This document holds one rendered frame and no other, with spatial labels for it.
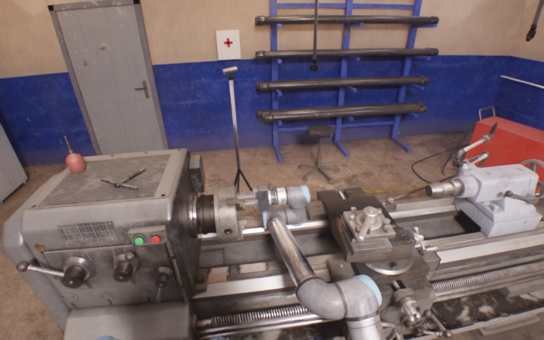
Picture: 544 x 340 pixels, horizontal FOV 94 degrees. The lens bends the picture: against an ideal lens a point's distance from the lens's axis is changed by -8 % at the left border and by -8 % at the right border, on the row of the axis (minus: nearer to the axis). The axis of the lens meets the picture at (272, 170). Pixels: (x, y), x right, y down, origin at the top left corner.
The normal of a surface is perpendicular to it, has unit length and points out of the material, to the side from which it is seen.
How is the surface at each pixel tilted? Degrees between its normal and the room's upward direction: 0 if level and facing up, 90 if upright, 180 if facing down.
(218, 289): 36
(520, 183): 82
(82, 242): 90
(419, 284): 0
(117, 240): 90
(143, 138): 90
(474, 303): 0
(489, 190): 86
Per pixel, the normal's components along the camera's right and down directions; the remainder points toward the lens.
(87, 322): 0.05, -0.47
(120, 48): 0.14, 0.49
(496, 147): -0.88, 0.25
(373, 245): -0.02, -0.87
